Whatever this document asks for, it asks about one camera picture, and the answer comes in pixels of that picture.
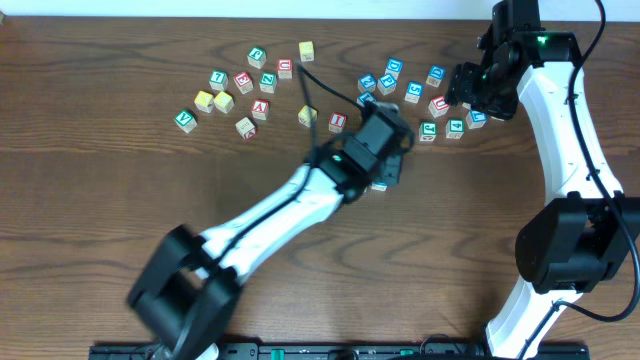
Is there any blue l block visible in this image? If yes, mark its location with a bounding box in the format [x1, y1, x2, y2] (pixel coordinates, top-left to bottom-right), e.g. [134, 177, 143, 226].
[465, 110, 488, 129]
[370, 182, 387, 192]

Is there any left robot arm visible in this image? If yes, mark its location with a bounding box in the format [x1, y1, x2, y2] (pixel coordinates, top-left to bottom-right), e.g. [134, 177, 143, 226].
[127, 150, 402, 359]

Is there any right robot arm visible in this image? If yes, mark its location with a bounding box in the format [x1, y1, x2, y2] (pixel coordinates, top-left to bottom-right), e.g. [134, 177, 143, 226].
[445, 29, 639, 359]

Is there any blue D block pale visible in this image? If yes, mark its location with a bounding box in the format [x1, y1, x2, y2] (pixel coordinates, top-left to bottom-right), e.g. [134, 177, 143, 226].
[426, 65, 446, 88]

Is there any red U block right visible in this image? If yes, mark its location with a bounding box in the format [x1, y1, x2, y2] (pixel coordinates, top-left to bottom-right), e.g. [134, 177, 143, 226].
[428, 96, 450, 118]

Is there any red u block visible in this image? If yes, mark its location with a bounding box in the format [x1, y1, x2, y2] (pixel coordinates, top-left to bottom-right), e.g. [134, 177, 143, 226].
[428, 96, 450, 118]
[277, 58, 293, 79]

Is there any green 4 block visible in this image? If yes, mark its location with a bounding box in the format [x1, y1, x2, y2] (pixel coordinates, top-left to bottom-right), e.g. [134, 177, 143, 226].
[445, 118, 465, 139]

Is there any green J block right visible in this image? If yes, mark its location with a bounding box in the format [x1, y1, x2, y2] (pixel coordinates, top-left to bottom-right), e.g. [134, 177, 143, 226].
[419, 121, 438, 142]

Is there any green j block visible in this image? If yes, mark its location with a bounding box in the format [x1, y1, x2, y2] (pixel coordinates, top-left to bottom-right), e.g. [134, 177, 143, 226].
[419, 121, 438, 142]
[247, 47, 267, 69]

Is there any blue 5 block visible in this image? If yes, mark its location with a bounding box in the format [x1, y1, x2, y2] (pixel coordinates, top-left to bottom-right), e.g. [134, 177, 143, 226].
[404, 81, 424, 104]

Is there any red I block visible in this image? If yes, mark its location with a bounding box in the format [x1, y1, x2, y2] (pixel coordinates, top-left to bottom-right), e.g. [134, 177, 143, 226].
[328, 112, 347, 133]

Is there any blue P block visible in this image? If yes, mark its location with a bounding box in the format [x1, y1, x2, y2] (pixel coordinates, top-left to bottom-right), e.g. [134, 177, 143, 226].
[377, 74, 397, 96]

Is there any blue 2 block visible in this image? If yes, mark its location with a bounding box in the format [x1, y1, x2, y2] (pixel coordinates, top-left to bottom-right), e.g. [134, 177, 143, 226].
[357, 74, 377, 93]

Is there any yellow W block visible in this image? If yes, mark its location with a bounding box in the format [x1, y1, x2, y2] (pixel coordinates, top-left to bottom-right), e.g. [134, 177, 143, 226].
[298, 105, 318, 128]

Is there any red A block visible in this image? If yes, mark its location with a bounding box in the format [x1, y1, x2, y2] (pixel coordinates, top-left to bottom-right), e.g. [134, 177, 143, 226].
[251, 99, 269, 121]

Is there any yellow top block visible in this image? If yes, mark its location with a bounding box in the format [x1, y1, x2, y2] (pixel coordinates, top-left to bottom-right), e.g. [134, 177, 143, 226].
[299, 41, 315, 62]

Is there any red U block left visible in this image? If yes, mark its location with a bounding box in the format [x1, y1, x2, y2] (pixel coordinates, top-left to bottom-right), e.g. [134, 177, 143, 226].
[277, 58, 293, 79]

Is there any red-sided wooden block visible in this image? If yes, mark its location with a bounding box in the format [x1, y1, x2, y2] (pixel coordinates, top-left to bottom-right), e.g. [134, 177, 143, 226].
[236, 117, 257, 140]

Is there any green Z block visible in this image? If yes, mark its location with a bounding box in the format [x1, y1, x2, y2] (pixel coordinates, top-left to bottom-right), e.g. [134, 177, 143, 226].
[259, 72, 277, 93]

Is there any red E block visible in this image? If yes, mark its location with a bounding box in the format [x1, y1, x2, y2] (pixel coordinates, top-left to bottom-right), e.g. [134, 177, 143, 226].
[233, 71, 254, 94]

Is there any green J block left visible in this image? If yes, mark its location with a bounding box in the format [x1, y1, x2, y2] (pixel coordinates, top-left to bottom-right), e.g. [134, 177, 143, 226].
[247, 47, 267, 69]

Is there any green 7 block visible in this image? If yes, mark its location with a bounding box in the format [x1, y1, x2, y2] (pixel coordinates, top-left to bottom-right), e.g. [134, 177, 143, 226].
[209, 70, 228, 91]

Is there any yellow block outer left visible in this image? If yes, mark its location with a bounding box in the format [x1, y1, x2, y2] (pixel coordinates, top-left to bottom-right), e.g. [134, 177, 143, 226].
[194, 91, 214, 113]

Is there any green V block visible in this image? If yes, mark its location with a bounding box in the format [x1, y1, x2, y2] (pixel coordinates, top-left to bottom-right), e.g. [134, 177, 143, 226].
[174, 109, 198, 133]

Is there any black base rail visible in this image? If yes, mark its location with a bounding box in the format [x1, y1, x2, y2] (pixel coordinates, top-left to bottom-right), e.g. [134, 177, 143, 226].
[88, 333, 591, 360]

